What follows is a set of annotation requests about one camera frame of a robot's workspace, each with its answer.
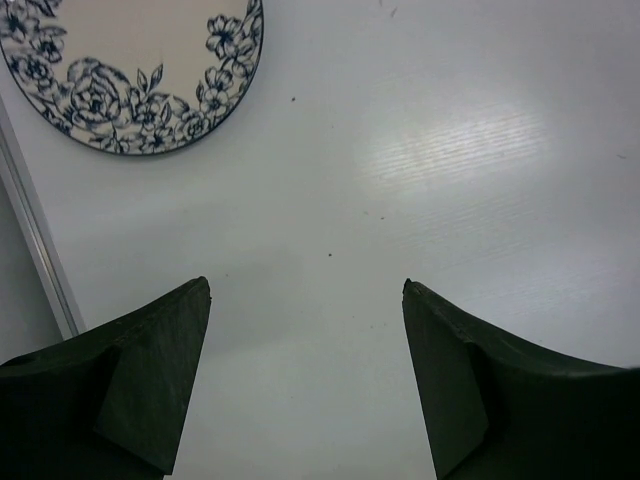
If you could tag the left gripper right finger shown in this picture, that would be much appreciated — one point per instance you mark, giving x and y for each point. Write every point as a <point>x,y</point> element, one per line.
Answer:
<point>497,406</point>

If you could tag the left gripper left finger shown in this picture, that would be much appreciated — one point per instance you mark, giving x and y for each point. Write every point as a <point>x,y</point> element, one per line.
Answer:
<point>110,403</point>

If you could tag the blue floral white plate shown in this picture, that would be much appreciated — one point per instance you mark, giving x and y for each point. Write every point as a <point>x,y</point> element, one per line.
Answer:
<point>133,78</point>

